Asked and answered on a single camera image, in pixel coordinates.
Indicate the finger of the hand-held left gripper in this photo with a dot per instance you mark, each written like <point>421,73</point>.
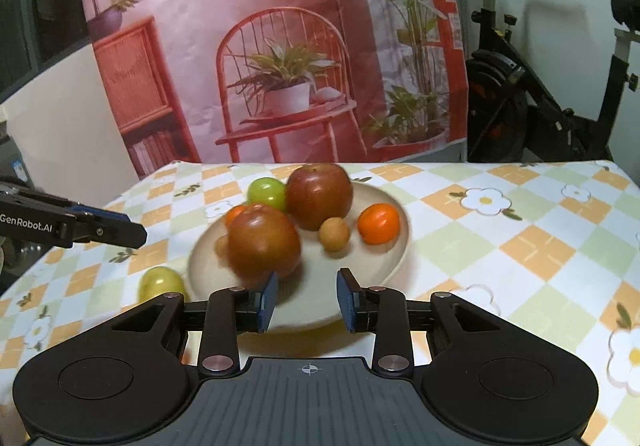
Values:
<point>100,213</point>
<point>120,233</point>

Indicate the red apple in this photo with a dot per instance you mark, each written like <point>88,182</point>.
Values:
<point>262,241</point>
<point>320,196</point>

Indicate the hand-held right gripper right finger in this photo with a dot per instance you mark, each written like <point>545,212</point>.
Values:
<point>345,298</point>

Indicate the printed backdrop cloth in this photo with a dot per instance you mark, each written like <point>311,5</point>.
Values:
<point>200,0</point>

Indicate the black exercise bike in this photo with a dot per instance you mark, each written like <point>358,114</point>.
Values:
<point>500,90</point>

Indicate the dark window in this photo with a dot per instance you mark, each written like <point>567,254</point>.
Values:
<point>40,0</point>

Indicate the orange tangerine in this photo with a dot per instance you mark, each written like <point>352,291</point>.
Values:
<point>378,224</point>
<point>234,215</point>

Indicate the small tan round fruit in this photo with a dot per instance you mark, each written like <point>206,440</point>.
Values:
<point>221,246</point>
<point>334,235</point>

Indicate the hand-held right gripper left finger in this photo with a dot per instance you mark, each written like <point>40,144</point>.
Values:
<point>267,301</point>

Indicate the grey washing machine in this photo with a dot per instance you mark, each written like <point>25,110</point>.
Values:
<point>12,165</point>

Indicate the green apple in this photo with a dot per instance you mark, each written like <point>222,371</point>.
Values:
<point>160,282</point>
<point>265,193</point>

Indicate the checkered flower tablecloth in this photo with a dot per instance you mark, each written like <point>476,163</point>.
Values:
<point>500,246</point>

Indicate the white panel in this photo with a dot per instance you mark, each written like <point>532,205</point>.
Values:
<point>65,125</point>

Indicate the beige plate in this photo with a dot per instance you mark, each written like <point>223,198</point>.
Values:
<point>320,278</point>

